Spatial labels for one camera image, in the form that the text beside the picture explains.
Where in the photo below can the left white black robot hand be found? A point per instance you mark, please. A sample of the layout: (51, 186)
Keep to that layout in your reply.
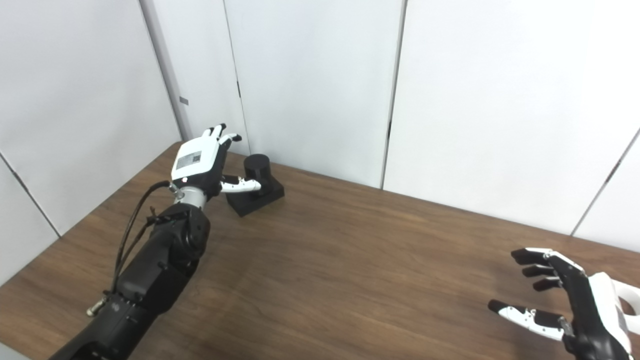
(197, 160)

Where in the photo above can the black cylinder peg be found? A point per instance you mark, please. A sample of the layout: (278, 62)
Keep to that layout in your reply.
(257, 167)

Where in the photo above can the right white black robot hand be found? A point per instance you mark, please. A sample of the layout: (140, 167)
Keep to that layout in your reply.
(585, 310)

